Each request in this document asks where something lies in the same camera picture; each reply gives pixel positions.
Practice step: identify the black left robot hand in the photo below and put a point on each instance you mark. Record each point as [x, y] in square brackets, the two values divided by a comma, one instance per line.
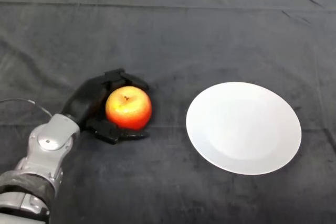
[84, 100]

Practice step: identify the red yellow apple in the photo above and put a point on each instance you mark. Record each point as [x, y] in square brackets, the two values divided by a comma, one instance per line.
[128, 111]

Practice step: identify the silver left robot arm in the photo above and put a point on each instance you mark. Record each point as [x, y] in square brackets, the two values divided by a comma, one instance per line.
[39, 155]

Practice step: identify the black cloth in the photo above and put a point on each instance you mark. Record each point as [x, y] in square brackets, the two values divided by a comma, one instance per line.
[183, 37]

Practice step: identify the white round plate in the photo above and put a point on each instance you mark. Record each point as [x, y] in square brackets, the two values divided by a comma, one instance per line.
[244, 129]

